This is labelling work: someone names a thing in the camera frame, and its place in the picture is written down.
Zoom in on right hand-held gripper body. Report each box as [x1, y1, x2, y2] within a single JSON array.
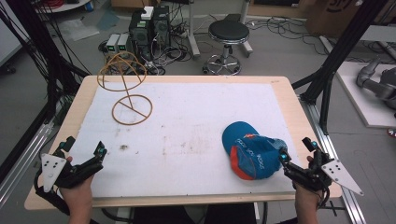
[[292, 151, 364, 197]]

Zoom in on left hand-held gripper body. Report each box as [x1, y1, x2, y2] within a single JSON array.
[[34, 152, 94, 194]]

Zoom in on blue and orange cap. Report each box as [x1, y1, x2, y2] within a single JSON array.
[[221, 120, 289, 181]]

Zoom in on person's left hand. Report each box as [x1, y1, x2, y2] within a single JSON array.
[[59, 155, 95, 207]]

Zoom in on person's right hand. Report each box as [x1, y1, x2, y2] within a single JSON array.
[[293, 155, 323, 207]]

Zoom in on white floor board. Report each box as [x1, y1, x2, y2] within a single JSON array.
[[335, 61, 396, 129]]

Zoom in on white table mat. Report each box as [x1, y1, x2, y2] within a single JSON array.
[[66, 82, 297, 199]]

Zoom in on person's dark trousers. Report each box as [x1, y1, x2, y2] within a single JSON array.
[[133, 203, 258, 224]]

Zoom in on grey power supply unit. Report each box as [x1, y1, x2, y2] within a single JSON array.
[[106, 33, 121, 54], [117, 33, 131, 53]]

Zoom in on clear plastic sheet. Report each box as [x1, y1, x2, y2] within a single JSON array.
[[58, 18, 101, 42]]

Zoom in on white desk leg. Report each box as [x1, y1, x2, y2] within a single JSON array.
[[238, 0, 254, 58], [186, 0, 202, 60]]

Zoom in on black computer tower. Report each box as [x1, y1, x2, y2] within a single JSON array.
[[151, 5, 172, 49], [128, 10, 154, 63]]

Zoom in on cardboard box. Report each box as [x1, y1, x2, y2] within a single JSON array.
[[304, 0, 396, 39]]

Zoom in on black round stool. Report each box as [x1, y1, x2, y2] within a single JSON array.
[[202, 19, 251, 77]]

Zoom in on aluminium rail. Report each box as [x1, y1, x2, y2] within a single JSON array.
[[0, 121, 56, 209], [298, 95, 369, 224]]

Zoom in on wire hat stand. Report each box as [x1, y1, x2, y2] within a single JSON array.
[[96, 51, 154, 127]]

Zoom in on black metal frame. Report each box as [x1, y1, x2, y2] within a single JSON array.
[[291, 0, 389, 135], [0, 0, 92, 185]]

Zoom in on black floor cables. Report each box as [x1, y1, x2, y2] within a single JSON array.
[[246, 16, 328, 56]]

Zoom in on tangle of floor cables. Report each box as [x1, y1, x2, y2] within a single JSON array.
[[146, 18, 193, 77]]

